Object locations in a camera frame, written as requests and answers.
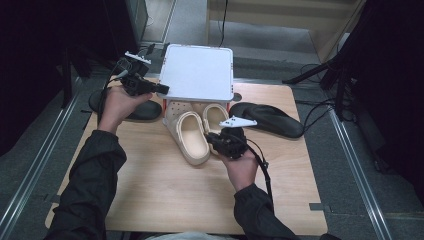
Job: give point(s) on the person's right hand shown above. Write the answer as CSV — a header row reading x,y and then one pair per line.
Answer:
x,y
242,170

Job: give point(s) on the black plug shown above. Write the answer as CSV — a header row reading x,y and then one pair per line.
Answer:
x,y
150,49

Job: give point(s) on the person's left hand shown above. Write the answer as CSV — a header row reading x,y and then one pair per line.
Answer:
x,y
116,106

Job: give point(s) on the light wooden furniture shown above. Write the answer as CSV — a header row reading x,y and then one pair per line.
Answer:
x,y
266,13

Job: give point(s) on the metal floor rail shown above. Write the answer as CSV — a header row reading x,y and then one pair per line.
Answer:
x,y
360,173
43,153

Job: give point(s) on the black flip-flop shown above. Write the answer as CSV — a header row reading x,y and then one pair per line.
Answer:
x,y
270,120
148,111

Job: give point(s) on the dark round sticker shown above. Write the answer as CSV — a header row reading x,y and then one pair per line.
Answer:
x,y
237,97

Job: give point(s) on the white shoe rack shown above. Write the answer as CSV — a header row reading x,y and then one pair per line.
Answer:
x,y
196,71

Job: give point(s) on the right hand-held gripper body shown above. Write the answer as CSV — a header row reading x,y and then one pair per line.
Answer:
x,y
233,143

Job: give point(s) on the cream clog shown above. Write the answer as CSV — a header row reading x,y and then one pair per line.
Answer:
x,y
190,140
213,116

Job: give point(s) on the dark cabinet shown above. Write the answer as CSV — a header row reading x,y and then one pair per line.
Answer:
x,y
123,26

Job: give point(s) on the grey tape strip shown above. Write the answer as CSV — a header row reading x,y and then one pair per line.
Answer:
x,y
52,198
319,207

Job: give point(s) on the black tripod stand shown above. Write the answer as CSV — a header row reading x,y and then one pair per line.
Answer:
x,y
333,63

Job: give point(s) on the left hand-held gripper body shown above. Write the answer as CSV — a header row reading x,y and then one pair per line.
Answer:
x,y
135,81

